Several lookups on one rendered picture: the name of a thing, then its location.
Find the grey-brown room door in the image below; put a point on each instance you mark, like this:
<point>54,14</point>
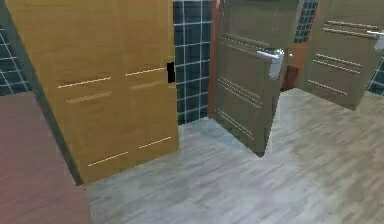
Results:
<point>246,83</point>
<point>343,60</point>

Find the light wooden room door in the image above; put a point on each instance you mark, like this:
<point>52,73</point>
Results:
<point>100,66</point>

